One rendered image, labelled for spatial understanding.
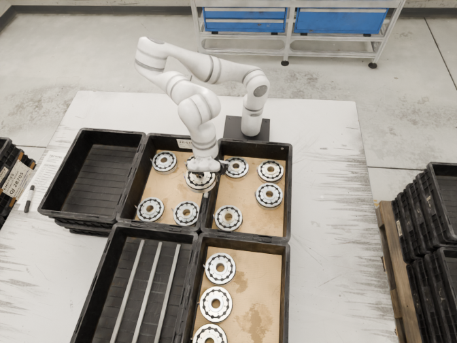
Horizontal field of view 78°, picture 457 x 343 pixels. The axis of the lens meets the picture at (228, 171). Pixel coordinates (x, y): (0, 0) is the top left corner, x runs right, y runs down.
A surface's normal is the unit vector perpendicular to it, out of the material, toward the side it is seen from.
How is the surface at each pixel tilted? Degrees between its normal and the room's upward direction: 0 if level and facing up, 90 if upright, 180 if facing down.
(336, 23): 90
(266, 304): 0
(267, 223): 0
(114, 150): 0
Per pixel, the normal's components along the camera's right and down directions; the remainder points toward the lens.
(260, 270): -0.05, -0.53
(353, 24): -0.11, 0.85
